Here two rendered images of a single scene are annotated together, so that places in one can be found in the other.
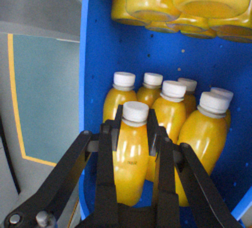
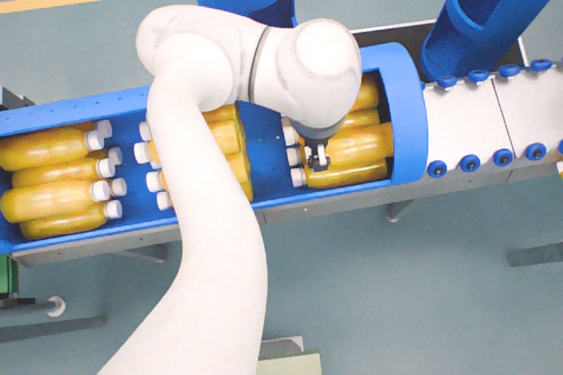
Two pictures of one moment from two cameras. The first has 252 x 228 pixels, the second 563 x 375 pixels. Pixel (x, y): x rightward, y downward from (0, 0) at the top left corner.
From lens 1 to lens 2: 0.78 m
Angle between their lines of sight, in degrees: 26
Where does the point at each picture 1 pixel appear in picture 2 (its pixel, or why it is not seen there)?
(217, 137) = not seen: hidden behind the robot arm
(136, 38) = (262, 183)
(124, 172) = (358, 144)
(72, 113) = (485, 346)
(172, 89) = (288, 136)
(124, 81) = (296, 174)
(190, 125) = not seen: hidden behind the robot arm
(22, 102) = not seen: outside the picture
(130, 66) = (288, 182)
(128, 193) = (381, 134)
